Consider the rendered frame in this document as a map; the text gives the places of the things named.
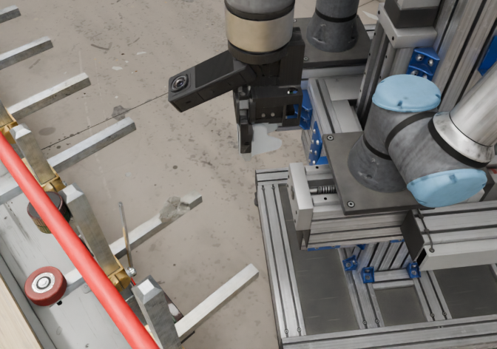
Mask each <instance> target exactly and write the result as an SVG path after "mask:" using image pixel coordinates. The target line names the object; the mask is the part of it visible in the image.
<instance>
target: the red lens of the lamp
mask: <svg viewBox="0 0 497 349"><path fill-rule="evenodd" d="M52 193H55V194H57V195H58V196H59V197H60V199H61V205H60V206H59V208H58V210H59V211H60V212H61V214H62V215H63V216H64V215H65V213H66V210H67V207H66V204H65V203H64V201H63V199H62V197H61V195H60V194H58V193H57V192H52ZM29 204H30V202H29V203H28V205H27V213H28V215H29V216H30V218H31V219H32V221H33V222H34V223H35V224H36V225H38V226H46V224H45V223H44V221H43V220H42V219H41V218H37V217H34V216H32V215H31V214H30V213H29Z"/></svg>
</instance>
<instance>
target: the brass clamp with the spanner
mask: <svg viewBox="0 0 497 349"><path fill-rule="evenodd" d="M114 257H115V255H114ZM115 259H116V261H117V264H118V266H119V268H118V269H117V270H115V271H114V272H112V273H111V274H110V275H108V278H109V279H110V281H111V282H112V284H113V285H114V286H115V287H116V288H117V290H118V292H121V291H123V289H125V288H126V287H127V286H128V285H129V284H130V281H131V278H130V277H129V276H128V275H127V273H126V271H125V269H124V267H123V266H122V265H121V264H120V262H119V261H118V259H117V258H116V257H115ZM121 286H122V287H123V288H122V287H121Z"/></svg>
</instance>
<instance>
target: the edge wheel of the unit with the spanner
mask: <svg viewBox="0 0 497 349"><path fill-rule="evenodd" d="M66 289H67V281H66V279H65V277H64V275H63V274H62V273H61V271H60V270H59V269H57V268H56V267H53V266H44V267H41V268H38V269H37V270H35V271H34V272H33V273H31V275H29V277H28V278H27V280H26V282H25V285H24V291H25V294H26V295H27V297H28V298H29V299H30V300H31V301H32V302H33V303H34V304H36V305H39V306H48V305H51V304H54V303H55V302H57V301H59V300H60V298H62V296H63V295H64V293H65V291H66Z"/></svg>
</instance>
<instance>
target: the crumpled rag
mask: <svg viewBox="0 0 497 349"><path fill-rule="evenodd" d="M163 205H164V207H163V208H162V209H161V210H160V211H159V213H160V216H159V218H158V219H160V221H161V222H162V223H163V222H166V221H173V220H176V219H177V218H178V216H179V215H181V214H186V213H187V212H189V211H190V208H189V205H190V203H188V202H182V201H180V196H172V197H169V198H168V199H167V200H166V201H165V202H164V203H163Z"/></svg>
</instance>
